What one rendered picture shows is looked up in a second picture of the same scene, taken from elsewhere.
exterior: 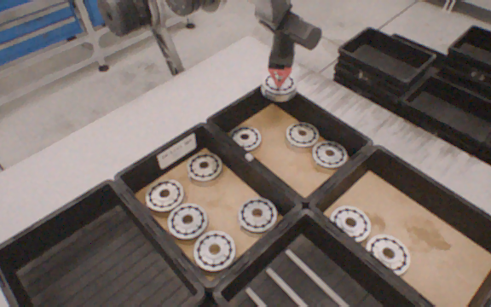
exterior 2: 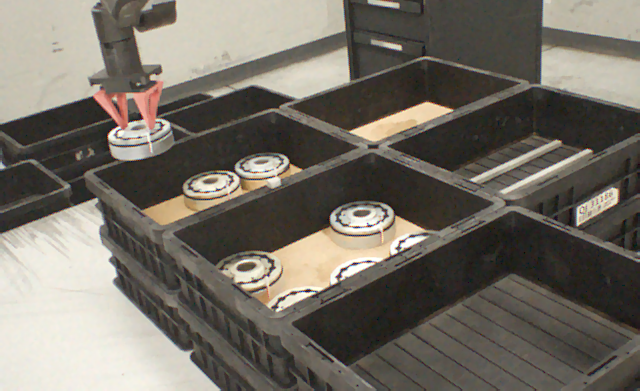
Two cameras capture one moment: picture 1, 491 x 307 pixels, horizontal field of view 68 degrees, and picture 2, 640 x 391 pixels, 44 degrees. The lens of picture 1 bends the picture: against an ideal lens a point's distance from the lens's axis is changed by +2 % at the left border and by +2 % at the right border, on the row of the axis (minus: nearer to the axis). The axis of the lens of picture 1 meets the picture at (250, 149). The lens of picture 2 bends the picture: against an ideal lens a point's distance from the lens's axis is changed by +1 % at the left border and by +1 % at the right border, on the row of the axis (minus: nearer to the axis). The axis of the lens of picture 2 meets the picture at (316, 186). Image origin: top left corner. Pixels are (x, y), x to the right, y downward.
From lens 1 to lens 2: 1.16 m
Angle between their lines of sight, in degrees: 64
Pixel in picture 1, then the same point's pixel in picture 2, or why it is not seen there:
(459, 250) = (417, 115)
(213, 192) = (299, 275)
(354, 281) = (460, 169)
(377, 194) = not seen: hidden behind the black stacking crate
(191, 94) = not seen: outside the picture
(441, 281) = not seen: hidden behind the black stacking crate
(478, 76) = (86, 153)
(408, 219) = (375, 135)
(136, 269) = (452, 347)
